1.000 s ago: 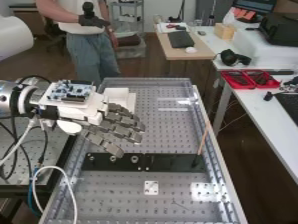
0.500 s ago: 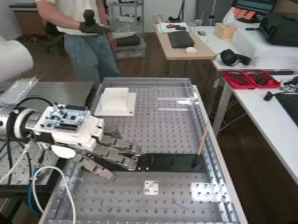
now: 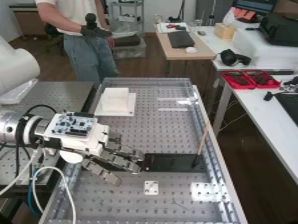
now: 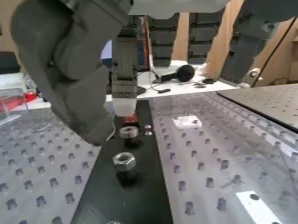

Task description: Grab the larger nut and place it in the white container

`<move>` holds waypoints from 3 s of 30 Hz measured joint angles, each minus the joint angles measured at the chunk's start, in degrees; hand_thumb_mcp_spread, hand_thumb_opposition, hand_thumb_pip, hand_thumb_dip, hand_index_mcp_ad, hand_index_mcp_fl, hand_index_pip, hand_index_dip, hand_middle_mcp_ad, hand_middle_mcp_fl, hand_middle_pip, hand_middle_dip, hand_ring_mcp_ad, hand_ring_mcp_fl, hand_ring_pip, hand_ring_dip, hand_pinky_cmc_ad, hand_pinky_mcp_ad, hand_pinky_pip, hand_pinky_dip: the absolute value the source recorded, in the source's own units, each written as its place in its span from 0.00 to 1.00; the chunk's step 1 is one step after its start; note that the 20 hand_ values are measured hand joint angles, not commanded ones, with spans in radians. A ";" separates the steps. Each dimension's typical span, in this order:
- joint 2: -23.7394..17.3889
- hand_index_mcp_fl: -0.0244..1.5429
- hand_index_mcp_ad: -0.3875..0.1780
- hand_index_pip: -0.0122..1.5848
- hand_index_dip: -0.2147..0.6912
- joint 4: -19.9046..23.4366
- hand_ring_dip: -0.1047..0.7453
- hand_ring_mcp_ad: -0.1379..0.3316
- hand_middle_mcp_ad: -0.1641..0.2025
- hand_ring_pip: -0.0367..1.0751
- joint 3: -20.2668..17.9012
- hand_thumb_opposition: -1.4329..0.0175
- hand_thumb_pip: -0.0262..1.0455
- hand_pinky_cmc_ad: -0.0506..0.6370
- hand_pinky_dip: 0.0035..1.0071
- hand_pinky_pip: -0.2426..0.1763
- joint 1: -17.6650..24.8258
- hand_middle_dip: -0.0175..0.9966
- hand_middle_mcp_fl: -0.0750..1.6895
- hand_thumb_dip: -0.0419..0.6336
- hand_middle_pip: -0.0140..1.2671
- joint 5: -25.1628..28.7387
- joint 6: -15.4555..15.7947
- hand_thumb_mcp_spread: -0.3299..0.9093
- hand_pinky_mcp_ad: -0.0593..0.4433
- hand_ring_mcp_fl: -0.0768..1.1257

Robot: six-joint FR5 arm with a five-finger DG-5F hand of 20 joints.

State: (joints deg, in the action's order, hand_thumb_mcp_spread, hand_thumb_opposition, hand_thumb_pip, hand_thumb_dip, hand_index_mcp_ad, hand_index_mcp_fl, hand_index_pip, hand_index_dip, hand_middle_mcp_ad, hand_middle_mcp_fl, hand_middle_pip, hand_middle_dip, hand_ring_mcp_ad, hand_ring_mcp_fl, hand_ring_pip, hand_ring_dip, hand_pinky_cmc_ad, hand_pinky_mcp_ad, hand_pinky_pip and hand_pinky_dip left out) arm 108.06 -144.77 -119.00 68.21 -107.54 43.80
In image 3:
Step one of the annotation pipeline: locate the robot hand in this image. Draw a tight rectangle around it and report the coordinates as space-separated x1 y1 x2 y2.
42 111 146 186

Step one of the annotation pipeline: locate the small white box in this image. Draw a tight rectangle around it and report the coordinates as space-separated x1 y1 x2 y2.
92 86 138 118

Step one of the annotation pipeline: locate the black plate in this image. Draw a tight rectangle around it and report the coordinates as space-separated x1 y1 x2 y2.
142 152 208 173

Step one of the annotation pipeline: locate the clear box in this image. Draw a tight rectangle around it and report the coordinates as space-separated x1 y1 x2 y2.
38 77 248 224

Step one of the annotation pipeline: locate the person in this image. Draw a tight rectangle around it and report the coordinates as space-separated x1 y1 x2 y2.
34 0 120 86

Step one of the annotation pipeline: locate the thin stick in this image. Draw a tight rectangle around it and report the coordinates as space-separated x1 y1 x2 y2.
190 114 214 168

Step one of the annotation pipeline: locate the metal shelf rack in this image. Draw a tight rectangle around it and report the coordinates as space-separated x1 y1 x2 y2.
107 0 147 60

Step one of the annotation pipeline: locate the wooden desk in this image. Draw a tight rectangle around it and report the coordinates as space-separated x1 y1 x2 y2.
152 22 218 81

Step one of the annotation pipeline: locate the black keyboard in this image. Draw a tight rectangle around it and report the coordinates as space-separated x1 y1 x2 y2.
272 92 298 127
166 30 196 49

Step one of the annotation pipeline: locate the red tray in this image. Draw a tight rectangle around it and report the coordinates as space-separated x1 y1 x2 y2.
219 69 257 91
244 69 281 89

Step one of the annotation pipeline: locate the white desk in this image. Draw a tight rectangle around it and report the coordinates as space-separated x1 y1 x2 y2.
211 74 298 185
194 24 298 76

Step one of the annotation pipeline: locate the small wooden box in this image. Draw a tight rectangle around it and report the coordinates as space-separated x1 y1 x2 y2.
212 22 236 41

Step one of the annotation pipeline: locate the black bag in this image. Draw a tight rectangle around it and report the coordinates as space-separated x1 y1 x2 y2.
257 12 298 47

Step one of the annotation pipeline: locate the black cable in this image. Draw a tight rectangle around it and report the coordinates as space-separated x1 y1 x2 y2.
22 103 58 118

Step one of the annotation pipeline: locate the white cable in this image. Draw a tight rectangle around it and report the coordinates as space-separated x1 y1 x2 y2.
31 166 78 224
0 149 45 197

